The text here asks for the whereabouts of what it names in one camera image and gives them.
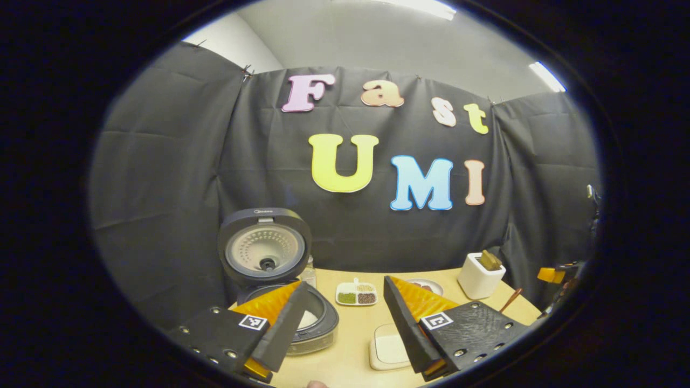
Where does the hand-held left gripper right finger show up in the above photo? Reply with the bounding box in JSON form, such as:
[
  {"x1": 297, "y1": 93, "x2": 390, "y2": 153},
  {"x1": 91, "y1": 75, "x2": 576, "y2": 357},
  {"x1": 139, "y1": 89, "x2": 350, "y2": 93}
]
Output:
[{"x1": 384, "y1": 275, "x2": 532, "y2": 382}]

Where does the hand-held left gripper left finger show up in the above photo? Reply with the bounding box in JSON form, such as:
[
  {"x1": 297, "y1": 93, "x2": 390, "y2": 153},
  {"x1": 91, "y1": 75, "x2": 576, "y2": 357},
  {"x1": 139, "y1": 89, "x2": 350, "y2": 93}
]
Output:
[{"x1": 167, "y1": 280, "x2": 311, "y2": 384}]

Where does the dark brown wooden spoon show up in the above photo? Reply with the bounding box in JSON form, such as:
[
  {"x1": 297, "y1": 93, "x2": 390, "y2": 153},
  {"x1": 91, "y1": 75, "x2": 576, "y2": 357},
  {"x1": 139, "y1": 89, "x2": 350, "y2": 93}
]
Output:
[{"x1": 498, "y1": 288, "x2": 523, "y2": 315}]

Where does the white chopstick holder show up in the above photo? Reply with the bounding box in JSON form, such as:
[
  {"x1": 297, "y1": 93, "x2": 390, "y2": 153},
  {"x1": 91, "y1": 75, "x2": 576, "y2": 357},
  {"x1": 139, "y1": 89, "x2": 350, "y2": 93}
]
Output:
[{"x1": 457, "y1": 252, "x2": 507, "y2": 300}]

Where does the dark-lidded cream rice cooker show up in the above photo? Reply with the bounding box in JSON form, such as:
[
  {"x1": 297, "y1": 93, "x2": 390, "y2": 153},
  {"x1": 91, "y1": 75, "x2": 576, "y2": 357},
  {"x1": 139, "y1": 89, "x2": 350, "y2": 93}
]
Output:
[{"x1": 217, "y1": 207, "x2": 340, "y2": 356}]

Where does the white square rice box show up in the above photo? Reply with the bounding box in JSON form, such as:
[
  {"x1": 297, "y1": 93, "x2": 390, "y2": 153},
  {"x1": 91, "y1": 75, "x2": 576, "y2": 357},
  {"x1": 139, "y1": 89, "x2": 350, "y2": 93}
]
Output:
[{"x1": 369, "y1": 323, "x2": 413, "y2": 371}]

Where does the round white plate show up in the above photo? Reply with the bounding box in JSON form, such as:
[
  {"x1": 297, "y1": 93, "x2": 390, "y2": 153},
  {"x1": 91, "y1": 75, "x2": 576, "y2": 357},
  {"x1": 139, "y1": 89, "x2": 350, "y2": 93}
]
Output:
[{"x1": 405, "y1": 278, "x2": 444, "y2": 297}]

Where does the flat wooden utensil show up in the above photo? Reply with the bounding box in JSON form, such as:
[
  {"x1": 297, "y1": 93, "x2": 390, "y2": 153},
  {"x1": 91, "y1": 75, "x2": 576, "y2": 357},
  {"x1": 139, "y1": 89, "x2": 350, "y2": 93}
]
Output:
[{"x1": 479, "y1": 249, "x2": 503, "y2": 272}]

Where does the small clear glass bottle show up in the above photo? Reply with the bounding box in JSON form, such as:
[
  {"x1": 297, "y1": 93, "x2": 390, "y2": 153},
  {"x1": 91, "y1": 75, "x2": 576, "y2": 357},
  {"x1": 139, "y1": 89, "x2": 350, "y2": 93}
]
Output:
[{"x1": 301, "y1": 256, "x2": 318, "y2": 289}]

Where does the white divided bean dish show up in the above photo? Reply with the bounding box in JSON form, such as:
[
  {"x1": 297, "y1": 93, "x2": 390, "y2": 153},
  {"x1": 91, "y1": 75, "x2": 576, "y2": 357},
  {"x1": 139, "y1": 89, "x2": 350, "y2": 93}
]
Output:
[{"x1": 335, "y1": 278, "x2": 378, "y2": 307}]

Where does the ceiling light panel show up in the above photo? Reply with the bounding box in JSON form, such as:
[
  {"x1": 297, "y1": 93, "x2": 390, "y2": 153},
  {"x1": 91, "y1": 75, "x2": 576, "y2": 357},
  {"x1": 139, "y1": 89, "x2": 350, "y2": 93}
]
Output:
[
  {"x1": 377, "y1": 0, "x2": 458, "y2": 21},
  {"x1": 528, "y1": 61, "x2": 568, "y2": 93}
]

